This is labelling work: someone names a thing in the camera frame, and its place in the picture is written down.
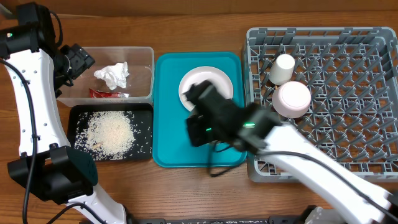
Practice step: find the pile of rice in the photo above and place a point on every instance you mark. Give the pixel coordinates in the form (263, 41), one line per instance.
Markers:
(107, 133)

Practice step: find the large pink plate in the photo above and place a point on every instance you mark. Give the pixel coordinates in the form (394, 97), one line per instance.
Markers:
(197, 75)

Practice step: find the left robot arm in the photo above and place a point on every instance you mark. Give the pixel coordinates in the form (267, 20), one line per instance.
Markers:
(48, 167)

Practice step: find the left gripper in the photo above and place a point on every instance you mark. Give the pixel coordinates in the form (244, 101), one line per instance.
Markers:
(81, 60)

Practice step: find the teal serving tray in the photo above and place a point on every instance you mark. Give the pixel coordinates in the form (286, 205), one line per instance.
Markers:
(171, 145)

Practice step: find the small pink plate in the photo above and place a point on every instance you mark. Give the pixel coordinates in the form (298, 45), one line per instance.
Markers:
(292, 99)

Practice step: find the red snack wrapper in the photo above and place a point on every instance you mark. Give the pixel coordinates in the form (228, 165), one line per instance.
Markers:
(103, 94)

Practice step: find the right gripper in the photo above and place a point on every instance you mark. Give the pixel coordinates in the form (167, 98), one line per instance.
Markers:
(194, 132)

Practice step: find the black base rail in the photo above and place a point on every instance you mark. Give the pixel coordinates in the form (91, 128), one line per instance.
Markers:
(289, 219)

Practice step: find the white tissue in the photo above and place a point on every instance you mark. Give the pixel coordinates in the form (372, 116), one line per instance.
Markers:
(114, 75)

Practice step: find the white paper cup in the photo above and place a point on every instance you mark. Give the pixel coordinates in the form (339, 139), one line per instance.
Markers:
(282, 69)

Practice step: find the grey dishwasher rack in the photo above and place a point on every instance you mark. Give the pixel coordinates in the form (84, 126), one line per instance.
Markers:
(351, 73)

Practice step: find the clear plastic bin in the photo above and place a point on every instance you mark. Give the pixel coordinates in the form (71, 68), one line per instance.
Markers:
(140, 64)

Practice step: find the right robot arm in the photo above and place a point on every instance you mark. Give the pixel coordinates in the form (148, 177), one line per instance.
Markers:
(259, 131)

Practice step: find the black waste tray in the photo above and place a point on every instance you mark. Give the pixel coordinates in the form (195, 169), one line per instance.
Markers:
(143, 124)

